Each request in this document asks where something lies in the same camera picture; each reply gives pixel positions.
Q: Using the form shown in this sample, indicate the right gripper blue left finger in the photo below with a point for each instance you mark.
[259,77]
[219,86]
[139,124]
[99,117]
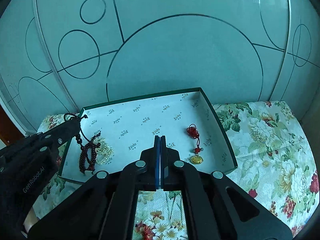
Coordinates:
[150,178]

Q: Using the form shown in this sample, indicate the red knot gold pendant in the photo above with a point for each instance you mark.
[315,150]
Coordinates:
[193,132]

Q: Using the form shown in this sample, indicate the green shallow tray box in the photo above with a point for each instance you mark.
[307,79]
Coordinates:
[127,127]

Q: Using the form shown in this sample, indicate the frosted glass wardrobe doors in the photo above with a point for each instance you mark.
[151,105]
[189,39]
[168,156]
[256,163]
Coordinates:
[61,55]

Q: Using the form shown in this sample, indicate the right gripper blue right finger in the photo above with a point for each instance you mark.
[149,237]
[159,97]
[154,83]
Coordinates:
[169,177]

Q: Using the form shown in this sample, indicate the floral bed cover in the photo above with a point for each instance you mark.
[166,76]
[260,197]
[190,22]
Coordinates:
[276,167]

